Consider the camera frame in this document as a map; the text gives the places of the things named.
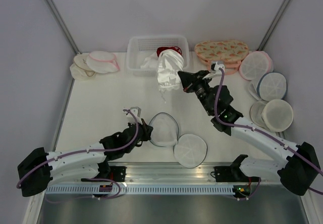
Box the white bra in basket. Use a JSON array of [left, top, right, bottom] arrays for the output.
[[140, 52, 158, 70]]

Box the purple cable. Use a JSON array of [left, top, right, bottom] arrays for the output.
[[213, 67, 322, 193], [16, 109, 139, 204]]

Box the pink-trimmed empty laundry bag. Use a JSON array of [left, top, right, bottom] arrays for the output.
[[86, 51, 120, 74]]

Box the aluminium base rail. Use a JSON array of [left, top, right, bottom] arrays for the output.
[[85, 161, 278, 184]]

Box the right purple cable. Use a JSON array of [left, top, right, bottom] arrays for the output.
[[213, 67, 322, 193]]

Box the blue-trimmed round laundry bag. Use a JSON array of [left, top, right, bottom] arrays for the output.
[[248, 72, 288, 102]]

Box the beige round laundry bag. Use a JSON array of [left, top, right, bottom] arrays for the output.
[[250, 99, 294, 132]]

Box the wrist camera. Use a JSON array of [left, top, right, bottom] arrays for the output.
[[123, 106, 141, 122], [209, 61, 225, 78]]

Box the white satin bra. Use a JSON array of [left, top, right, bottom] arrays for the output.
[[156, 49, 185, 103]]

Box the white blue-trimmed laundry bag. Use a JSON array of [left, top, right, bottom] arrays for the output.
[[149, 112, 208, 169]]

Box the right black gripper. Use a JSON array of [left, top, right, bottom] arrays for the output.
[[179, 70, 213, 115]]

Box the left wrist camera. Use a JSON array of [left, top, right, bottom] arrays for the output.
[[123, 106, 141, 122]]

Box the red bra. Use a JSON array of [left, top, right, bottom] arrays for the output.
[[156, 46, 182, 56]]

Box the pink-trimmed round laundry bag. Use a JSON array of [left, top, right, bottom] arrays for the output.
[[239, 51, 274, 81]]

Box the white plastic basket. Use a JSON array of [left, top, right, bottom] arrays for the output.
[[126, 35, 190, 76]]

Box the white slotted cable duct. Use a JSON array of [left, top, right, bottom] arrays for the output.
[[45, 184, 234, 195]]

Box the floral bra case stack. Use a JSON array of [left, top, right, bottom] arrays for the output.
[[194, 40, 249, 75]]

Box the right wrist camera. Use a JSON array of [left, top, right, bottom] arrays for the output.
[[209, 61, 225, 78]]

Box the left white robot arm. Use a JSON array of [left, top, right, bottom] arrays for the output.
[[17, 120, 153, 197]]

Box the beige empty laundry bag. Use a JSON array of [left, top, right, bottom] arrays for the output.
[[70, 53, 96, 81]]

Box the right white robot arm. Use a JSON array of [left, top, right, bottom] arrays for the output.
[[178, 69, 322, 196]]

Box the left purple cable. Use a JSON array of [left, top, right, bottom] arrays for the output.
[[16, 109, 139, 204]]

